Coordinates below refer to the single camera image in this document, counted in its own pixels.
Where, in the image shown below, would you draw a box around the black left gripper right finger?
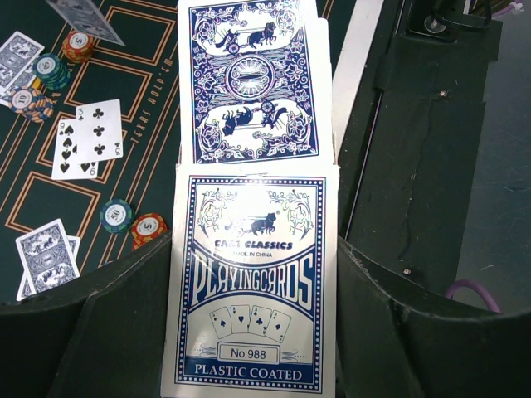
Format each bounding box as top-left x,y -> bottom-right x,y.
336,240 -> 530,397

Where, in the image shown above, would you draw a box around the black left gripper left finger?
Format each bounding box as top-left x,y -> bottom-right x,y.
1,232 -> 172,397

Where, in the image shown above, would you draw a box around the blue card seat five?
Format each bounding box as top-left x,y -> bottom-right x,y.
16,235 -> 80,302
16,219 -> 80,294

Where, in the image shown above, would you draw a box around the spread red five chips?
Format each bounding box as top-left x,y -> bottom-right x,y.
130,212 -> 168,250

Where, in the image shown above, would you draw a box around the green fifty chips seat four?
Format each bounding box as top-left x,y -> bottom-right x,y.
100,198 -> 134,234

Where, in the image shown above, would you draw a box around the blue playing card box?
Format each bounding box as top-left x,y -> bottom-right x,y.
160,165 -> 339,397

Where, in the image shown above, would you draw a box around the nine of spades card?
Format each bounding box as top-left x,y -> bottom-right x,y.
51,119 -> 99,180

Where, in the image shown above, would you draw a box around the three of clubs card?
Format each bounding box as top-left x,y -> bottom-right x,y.
76,99 -> 124,163

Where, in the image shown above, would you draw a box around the blue ten chips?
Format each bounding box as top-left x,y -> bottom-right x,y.
7,86 -> 54,123

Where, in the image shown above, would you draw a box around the green fifty chips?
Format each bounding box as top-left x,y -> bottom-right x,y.
32,53 -> 71,90

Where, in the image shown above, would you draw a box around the blue card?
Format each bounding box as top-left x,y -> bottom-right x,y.
0,31 -> 45,95
0,72 -> 42,108

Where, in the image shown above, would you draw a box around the blue backed card deck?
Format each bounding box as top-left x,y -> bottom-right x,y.
178,1 -> 334,164

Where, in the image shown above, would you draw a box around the face card red yellow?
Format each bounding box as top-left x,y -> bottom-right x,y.
46,0 -> 124,46

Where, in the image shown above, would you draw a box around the dark green poker mat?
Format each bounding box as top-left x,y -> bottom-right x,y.
0,0 -> 358,303

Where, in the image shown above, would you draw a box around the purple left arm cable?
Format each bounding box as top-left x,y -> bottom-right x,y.
444,279 -> 503,314

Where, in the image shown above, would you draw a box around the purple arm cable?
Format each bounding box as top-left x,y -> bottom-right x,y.
491,0 -> 526,20
444,279 -> 503,314

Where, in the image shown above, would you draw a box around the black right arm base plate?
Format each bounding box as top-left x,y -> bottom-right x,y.
407,0 -> 493,42

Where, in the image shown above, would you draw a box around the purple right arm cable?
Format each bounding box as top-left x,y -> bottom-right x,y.
491,0 -> 526,20

